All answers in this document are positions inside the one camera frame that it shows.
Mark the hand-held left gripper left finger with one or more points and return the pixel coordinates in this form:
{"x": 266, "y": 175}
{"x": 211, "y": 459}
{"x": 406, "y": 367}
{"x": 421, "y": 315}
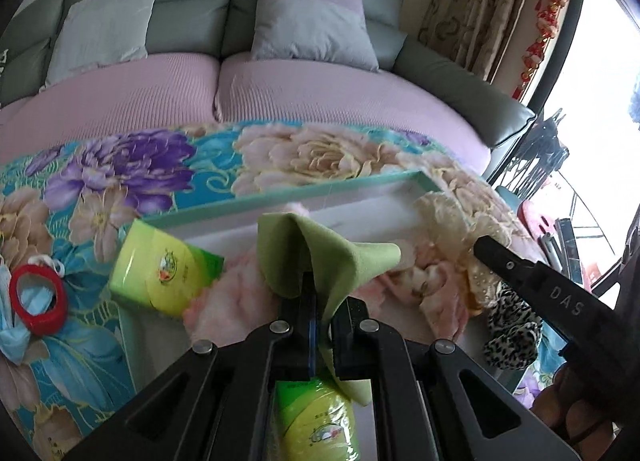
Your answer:
{"x": 311, "y": 341}

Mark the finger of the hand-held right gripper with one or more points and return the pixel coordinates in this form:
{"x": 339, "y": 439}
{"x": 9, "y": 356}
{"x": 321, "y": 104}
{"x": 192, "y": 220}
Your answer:
{"x": 505, "y": 263}

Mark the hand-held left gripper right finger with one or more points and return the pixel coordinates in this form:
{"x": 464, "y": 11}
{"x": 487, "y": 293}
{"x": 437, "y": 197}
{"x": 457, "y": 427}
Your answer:
{"x": 345, "y": 341}

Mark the cream lace cloth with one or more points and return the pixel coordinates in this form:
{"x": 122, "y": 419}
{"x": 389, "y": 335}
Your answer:
{"x": 450, "y": 221}

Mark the leopard print scrunchie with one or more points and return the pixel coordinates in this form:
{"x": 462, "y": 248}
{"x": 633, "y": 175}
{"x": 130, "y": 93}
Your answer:
{"x": 510, "y": 336}

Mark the pink printed cloth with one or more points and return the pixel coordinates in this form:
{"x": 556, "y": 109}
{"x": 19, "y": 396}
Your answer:
{"x": 430, "y": 281}

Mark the green cloth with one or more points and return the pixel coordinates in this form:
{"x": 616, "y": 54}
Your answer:
{"x": 290, "y": 261}

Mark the pink fluffy cloth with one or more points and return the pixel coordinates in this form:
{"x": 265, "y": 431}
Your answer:
{"x": 235, "y": 296}

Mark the white tray with green rim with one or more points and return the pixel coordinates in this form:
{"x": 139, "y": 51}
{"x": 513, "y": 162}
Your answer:
{"x": 350, "y": 211}

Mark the yellow green tissue packet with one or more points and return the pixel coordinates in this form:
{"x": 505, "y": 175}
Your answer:
{"x": 160, "y": 271}
{"x": 310, "y": 421}

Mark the person's right hand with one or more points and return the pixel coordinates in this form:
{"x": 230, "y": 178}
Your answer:
{"x": 570, "y": 411}

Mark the red plastic item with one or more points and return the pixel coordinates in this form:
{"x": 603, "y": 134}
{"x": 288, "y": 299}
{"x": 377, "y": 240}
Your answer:
{"x": 534, "y": 221}

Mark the black metal rack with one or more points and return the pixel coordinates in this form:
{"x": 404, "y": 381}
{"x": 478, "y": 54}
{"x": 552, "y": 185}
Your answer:
{"x": 540, "y": 141}

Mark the lilac sofa cover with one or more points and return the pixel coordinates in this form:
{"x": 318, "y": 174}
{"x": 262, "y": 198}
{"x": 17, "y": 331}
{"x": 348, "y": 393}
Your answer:
{"x": 325, "y": 96}

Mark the floral blanket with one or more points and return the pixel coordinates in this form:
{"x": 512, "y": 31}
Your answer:
{"x": 125, "y": 171}

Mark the beige patterned curtain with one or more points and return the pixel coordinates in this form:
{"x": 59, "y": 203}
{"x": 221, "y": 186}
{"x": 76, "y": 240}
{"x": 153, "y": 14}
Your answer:
{"x": 480, "y": 1}

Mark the red tape roll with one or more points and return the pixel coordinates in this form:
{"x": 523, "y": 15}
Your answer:
{"x": 42, "y": 323}

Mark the blue face mask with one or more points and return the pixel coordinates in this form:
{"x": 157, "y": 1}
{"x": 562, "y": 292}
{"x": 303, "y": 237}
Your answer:
{"x": 15, "y": 341}

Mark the grey pillow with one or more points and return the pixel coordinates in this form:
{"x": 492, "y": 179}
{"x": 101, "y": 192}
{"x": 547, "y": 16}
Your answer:
{"x": 100, "y": 31}
{"x": 310, "y": 31}

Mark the grey sofa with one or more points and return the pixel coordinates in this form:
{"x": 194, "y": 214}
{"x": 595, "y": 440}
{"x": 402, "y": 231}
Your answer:
{"x": 200, "y": 6}

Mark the dark window frame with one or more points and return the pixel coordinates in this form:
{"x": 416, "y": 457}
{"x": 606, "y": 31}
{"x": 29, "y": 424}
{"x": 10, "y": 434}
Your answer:
{"x": 567, "y": 66}

